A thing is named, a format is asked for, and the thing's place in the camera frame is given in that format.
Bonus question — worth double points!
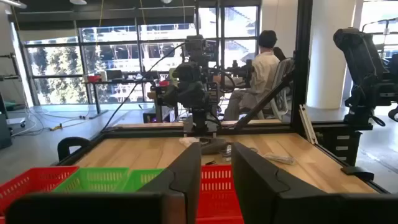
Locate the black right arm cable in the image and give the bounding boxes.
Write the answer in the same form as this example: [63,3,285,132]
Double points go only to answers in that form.
[99,42,187,132]

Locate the black aluminium rig frame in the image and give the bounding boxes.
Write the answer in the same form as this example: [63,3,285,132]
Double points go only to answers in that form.
[57,0,391,194]

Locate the black clamp handle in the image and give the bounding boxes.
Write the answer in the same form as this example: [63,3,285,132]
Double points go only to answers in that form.
[57,136,91,162]

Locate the white office chair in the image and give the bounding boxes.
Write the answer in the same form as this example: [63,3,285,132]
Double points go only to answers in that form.
[269,57,295,121]

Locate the white round column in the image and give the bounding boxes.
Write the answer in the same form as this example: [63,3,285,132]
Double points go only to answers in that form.
[306,0,356,110]

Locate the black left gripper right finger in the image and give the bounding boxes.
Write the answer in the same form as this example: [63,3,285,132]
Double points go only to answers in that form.
[231,142,326,224]

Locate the clear plastic packet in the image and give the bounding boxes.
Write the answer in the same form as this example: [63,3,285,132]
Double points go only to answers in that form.
[262,152,296,166]

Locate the white rail strips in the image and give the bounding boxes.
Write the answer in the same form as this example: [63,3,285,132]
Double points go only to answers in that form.
[298,104,319,146]

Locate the red plastic slotted basket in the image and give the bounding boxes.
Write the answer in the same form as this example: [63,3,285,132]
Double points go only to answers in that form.
[195,164,245,224]
[0,166,80,215]

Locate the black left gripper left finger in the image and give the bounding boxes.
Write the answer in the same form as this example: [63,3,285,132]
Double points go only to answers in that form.
[136,142,202,224]

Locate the black drawer cabinet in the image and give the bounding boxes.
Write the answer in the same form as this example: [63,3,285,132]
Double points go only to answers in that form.
[313,124,363,166]

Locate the vanity pack clear packet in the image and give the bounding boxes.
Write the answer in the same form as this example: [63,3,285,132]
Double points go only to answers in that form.
[179,136,200,147]

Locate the dark background desk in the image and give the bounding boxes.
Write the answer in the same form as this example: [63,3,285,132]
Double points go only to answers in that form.
[82,70,162,116]

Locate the dark grey oblong toiletry item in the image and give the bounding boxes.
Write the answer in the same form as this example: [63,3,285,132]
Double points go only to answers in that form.
[200,138,233,156]

